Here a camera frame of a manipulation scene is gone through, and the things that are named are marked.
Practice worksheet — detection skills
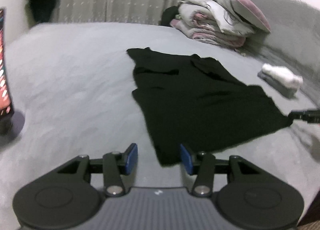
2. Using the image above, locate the black t-shirt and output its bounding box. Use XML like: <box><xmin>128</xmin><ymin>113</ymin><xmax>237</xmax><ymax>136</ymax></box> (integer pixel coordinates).
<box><xmin>127</xmin><ymin>48</ymin><xmax>292</xmax><ymax>166</ymax></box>

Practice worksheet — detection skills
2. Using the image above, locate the grey folded garment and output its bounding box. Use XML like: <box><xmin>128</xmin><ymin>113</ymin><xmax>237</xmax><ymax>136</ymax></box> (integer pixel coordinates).
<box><xmin>257</xmin><ymin>71</ymin><xmax>298</xmax><ymax>99</ymax></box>

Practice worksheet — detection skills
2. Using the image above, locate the white folded garment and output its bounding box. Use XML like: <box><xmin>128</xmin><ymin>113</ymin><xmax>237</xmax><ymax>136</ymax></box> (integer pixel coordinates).
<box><xmin>261</xmin><ymin>63</ymin><xmax>303</xmax><ymax>90</ymax></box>

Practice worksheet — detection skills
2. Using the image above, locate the grey quilted bedspread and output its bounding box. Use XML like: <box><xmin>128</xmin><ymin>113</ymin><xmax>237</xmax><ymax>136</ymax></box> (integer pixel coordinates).
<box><xmin>243</xmin><ymin>0</ymin><xmax>319</xmax><ymax>106</ymax></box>

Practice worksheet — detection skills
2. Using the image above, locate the grey bed sheet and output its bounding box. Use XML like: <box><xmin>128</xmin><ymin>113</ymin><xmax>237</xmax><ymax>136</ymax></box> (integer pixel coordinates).
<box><xmin>1</xmin><ymin>23</ymin><xmax>314</xmax><ymax>229</ymax></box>

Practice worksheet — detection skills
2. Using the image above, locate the round phone stand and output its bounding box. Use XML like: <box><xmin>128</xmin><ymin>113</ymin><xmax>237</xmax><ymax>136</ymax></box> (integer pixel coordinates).
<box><xmin>1</xmin><ymin>110</ymin><xmax>25</xmax><ymax>148</ymax></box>

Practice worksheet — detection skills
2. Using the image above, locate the pink grey pillow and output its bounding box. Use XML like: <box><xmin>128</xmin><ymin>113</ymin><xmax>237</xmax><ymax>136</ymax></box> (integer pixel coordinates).
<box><xmin>213</xmin><ymin>0</ymin><xmax>271</xmax><ymax>33</ymax></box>

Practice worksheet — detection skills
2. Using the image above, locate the smartphone on stand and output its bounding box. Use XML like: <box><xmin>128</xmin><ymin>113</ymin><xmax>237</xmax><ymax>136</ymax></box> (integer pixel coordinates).
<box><xmin>0</xmin><ymin>8</ymin><xmax>14</xmax><ymax>120</ymax></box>

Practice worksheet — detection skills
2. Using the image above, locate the folded floral duvet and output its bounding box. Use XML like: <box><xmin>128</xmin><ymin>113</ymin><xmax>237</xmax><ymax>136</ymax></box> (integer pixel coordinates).
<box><xmin>170</xmin><ymin>0</ymin><xmax>255</xmax><ymax>48</ymax></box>

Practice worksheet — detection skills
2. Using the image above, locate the black item behind duvet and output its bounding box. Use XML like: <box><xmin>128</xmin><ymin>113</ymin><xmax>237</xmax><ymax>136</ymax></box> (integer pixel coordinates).
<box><xmin>159</xmin><ymin>6</ymin><xmax>178</xmax><ymax>27</ymax></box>

